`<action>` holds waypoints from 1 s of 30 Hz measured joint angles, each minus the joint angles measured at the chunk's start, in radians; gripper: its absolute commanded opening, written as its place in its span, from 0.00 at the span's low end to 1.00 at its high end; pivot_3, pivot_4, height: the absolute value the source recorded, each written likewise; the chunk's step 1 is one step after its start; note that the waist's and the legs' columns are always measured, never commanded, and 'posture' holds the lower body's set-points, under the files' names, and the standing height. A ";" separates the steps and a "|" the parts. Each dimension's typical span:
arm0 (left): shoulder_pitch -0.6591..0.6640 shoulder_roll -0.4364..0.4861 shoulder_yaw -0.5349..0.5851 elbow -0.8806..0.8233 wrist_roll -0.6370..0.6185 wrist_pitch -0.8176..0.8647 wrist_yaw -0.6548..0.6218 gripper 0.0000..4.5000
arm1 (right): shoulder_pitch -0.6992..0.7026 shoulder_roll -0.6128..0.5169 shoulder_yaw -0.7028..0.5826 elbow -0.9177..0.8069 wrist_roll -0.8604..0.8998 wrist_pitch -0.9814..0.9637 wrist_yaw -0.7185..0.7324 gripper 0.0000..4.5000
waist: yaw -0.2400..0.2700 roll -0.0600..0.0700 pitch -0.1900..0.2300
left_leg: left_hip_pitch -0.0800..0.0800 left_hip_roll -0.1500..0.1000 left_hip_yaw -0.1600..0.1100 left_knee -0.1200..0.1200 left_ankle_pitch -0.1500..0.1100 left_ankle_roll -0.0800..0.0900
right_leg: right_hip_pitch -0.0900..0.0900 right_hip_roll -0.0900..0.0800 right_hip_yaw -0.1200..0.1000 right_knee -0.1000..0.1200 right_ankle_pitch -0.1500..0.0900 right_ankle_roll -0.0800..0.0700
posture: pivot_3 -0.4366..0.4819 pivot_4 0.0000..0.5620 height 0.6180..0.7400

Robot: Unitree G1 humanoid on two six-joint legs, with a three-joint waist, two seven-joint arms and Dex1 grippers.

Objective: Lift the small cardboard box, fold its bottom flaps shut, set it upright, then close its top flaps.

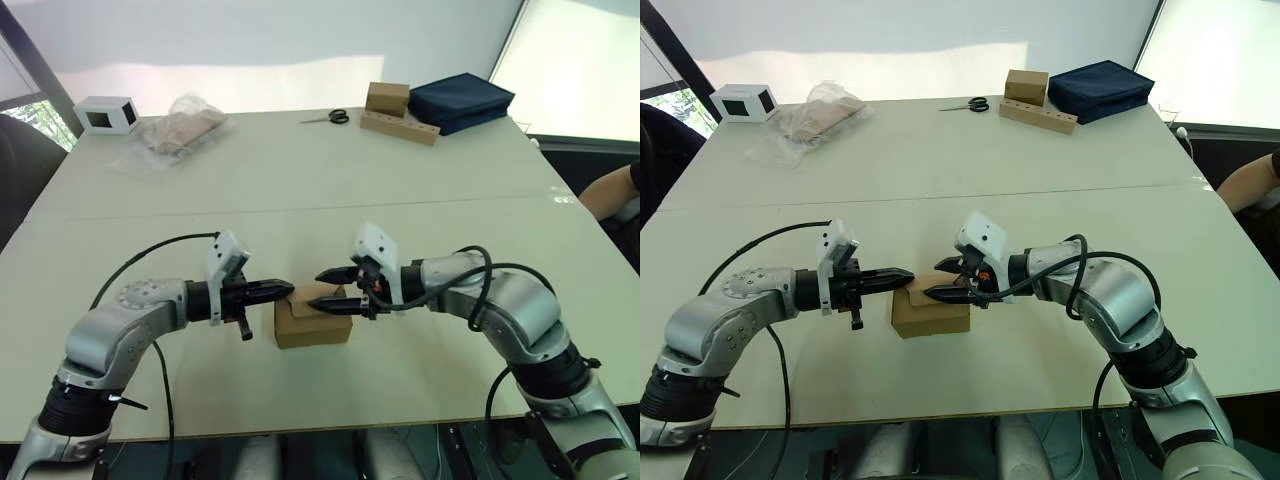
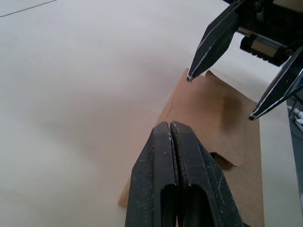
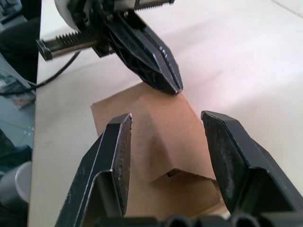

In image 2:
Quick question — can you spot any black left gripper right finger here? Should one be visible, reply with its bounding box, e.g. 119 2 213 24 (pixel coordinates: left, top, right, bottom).
170 121 243 227

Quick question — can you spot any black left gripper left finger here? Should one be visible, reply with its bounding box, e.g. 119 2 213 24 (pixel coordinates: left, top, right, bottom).
125 121 180 227

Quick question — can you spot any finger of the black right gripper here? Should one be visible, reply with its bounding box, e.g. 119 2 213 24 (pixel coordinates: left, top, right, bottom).
186 0 255 83
248 45 303 122

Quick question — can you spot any small cardboard box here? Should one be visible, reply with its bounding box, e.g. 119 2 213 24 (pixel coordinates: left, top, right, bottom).
117 68 265 227

